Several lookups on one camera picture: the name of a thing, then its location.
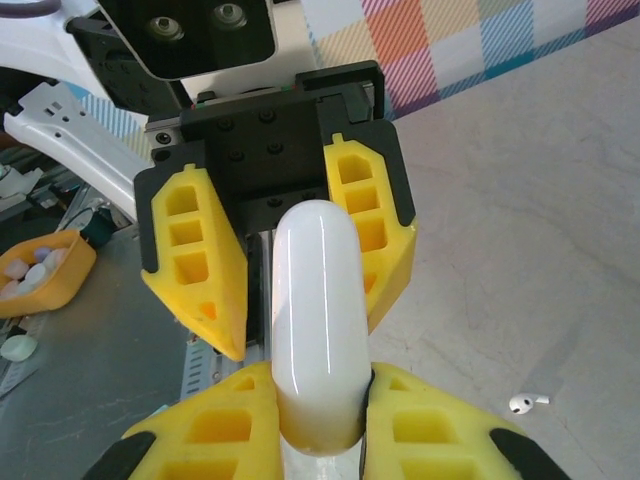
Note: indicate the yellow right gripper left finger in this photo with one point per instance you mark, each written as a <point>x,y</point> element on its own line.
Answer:
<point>210,435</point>

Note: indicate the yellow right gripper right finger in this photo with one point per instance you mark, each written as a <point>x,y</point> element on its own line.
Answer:
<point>380,450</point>

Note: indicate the white earbud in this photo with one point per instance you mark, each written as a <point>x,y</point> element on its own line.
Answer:
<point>522,404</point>

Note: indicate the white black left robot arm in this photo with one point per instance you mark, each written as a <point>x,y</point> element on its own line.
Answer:
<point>60,135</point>

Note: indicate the mint green alarm clock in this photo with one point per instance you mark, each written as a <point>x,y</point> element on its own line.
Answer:
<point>17,347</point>

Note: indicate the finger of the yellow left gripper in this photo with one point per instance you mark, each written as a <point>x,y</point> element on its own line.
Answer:
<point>395,240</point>
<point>225,300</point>

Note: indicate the yellow plastic bin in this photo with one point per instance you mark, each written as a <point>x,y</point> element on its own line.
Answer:
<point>65,285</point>

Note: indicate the white earbud case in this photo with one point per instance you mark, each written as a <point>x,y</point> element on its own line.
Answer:
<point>34,275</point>
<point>320,300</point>

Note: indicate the pink earbud case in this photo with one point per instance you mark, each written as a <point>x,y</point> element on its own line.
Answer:
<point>14,270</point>

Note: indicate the dark teal round knob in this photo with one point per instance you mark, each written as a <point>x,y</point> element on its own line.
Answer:
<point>95,227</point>

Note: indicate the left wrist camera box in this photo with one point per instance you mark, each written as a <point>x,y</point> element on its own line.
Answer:
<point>190,45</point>

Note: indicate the lilac earbud case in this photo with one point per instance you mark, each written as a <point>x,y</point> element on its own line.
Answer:
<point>44,251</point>

